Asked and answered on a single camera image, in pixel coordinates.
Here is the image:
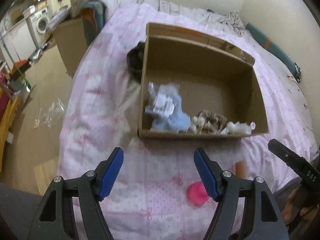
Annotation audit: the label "yellow and red bins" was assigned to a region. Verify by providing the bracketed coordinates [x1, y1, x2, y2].
[0, 72, 21, 144]

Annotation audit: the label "large cardboard carton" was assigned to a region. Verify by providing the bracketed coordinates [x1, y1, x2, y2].
[52, 17, 88, 78]

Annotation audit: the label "clear plastic packaging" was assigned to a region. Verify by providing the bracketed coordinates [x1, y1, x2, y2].
[33, 98, 67, 130]

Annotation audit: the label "cardboard box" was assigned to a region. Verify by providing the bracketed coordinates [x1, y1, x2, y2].
[137, 22, 269, 140]

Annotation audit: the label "clear plastic packet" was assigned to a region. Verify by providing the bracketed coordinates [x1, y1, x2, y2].
[145, 81, 175, 121]

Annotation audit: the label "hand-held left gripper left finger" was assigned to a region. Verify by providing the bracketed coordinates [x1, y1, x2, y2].
[27, 147, 124, 240]

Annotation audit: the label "blue fluffy scrunchie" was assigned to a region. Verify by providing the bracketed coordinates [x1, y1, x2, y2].
[151, 92, 191, 133]

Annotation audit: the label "metal clip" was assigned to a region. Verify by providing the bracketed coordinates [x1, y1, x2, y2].
[293, 62, 302, 83]

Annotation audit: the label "beige patterned scrunchie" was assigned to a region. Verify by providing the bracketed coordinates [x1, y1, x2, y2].
[200, 109, 227, 132]

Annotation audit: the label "orange box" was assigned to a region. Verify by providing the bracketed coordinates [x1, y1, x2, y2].
[9, 59, 32, 78]

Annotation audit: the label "cream ruffled scrunchie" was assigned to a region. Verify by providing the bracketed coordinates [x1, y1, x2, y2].
[191, 116, 208, 133]

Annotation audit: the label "person's right hand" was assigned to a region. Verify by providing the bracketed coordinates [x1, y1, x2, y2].
[282, 187, 314, 228]

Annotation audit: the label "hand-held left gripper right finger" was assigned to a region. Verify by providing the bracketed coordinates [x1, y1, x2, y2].
[194, 147, 289, 240]

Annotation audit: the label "teal headboard cushion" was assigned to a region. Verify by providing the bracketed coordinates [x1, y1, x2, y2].
[245, 22, 300, 71]

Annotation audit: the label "tan cylinder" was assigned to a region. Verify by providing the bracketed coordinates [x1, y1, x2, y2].
[235, 161, 248, 180]

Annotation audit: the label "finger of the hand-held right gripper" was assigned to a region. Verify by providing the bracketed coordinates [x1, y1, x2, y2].
[267, 139, 307, 174]

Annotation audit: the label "grey patterned sheet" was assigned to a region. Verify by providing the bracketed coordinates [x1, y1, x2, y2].
[140, 0, 248, 39]

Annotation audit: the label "pink soft toy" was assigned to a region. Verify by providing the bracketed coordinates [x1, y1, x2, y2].
[187, 181, 210, 207]

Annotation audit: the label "dark cloth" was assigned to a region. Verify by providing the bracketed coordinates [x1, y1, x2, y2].
[126, 41, 146, 83]

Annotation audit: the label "white washing machine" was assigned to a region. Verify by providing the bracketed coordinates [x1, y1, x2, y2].
[27, 8, 51, 48]

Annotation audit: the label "green handled mop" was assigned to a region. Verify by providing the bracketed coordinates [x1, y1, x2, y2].
[0, 34, 32, 92]

